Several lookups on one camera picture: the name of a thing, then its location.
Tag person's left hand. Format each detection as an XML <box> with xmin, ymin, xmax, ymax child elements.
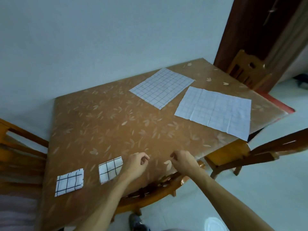
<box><xmin>120</xmin><ymin>152</ymin><xmax>150</xmax><ymax>184</ymax></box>

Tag person's right hand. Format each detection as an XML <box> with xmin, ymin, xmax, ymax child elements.
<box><xmin>170</xmin><ymin>150</ymin><xmax>202</xmax><ymax>178</ymax></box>

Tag grid cloth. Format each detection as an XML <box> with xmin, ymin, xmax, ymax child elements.
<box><xmin>98</xmin><ymin>157</ymin><xmax>124</xmax><ymax>185</ymax></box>
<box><xmin>55</xmin><ymin>168</ymin><xmax>84</xmax><ymax>197</ymax></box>
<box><xmin>129</xmin><ymin>68</ymin><xmax>195</xmax><ymax>110</ymax></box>
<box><xmin>174</xmin><ymin>86</ymin><xmax>252</xmax><ymax>141</ymax></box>

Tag person's right forearm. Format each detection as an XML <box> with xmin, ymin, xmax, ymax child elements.
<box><xmin>184</xmin><ymin>167</ymin><xmax>275</xmax><ymax>231</ymax></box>

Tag person's left forearm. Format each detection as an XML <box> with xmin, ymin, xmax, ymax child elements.
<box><xmin>74</xmin><ymin>174</ymin><xmax>136</xmax><ymax>231</ymax></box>

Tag orange wooden chair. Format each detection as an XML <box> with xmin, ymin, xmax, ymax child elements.
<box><xmin>204</xmin><ymin>128</ymin><xmax>308</xmax><ymax>180</ymax></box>
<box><xmin>112</xmin><ymin>160</ymin><xmax>207</xmax><ymax>224</ymax></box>
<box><xmin>226</xmin><ymin>50</ymin><xmax>273</xmax><ymax>91</ymax></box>
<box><xmin>0</xmin><ymin>117</ymin><xmax>49</xmax><ymax>187</ymax></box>

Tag brown floral table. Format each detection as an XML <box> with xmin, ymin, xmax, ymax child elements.
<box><xmin>36</xmin><ymin>58</ymin><xmax>289</xmax><ymax>231</ymax></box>

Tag dark grey shoe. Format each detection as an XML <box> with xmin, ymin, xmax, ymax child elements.
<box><xmin>129</xmin><ymin>213</ymin><xmax>150</xmax><ymax>231</ymax></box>

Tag red floor mat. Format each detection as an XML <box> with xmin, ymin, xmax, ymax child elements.
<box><xmin>261</xmin><ymin>92</ymin><xmax>295</xmax><ymax>114</ymax></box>

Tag wooden shelf cabinet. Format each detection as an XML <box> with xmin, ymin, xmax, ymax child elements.
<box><xmin>0</xmin><ymin>187</ymin><xmax>41</xmax><ymax>231</ymax></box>

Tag wooden chair right far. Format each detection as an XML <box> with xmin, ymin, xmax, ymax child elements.
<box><xmin>213</xmin><ymin>0</ymin><xmax>308</xmax><ymax>93</ymax></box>

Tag tall wooden wardrobe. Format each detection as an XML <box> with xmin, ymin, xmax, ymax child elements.
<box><xmin>264</xmin><ymin>0</ymin><xmax>308</xmax><ymax>84</ymax></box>

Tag silver door handle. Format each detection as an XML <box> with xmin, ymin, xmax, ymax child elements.
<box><xmin>262</xmin><ymin>0</ymin><xmax>279</xmax><ymax>26</ymax></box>

